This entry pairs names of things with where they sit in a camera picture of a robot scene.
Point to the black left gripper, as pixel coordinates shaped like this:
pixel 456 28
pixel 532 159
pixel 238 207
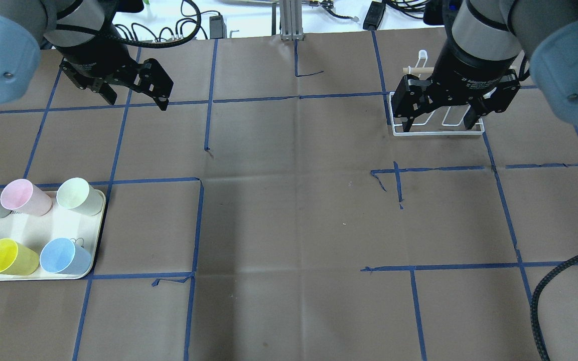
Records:
pixel 92 53

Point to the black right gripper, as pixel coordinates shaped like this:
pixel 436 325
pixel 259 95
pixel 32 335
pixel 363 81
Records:
pixel 467 65

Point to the pale green plastic cup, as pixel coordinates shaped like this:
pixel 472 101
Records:
pixel 77 195

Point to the light blue plastic cup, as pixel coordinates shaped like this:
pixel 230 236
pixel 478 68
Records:
pixel 65 256

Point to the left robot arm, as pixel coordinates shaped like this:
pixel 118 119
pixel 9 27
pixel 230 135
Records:
pixel 26 26

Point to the pink plastic cup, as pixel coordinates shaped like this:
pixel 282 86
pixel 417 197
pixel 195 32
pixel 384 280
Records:
pixel 22 196

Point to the yellow plastic cup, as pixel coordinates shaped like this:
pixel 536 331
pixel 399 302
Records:
pixel 16 259

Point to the black power adapter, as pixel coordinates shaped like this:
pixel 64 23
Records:
pixel 217 27

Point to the cream plastic tray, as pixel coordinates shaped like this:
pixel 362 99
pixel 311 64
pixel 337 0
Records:
pixel 35 232

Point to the white wire cup rack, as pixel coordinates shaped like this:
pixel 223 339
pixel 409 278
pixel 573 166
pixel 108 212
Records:
pixel 446 121

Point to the aluminium frame post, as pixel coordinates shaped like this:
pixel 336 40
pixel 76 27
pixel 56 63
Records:
pixel 291 24

